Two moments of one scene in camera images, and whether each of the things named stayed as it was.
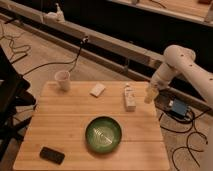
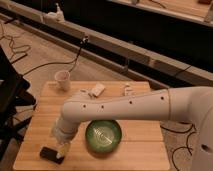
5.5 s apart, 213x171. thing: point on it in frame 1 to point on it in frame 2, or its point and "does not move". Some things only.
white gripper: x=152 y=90 to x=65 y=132
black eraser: x=51 y=155 does not move
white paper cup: x=63 y=80 does not move
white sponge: x=97 y=89 does not move
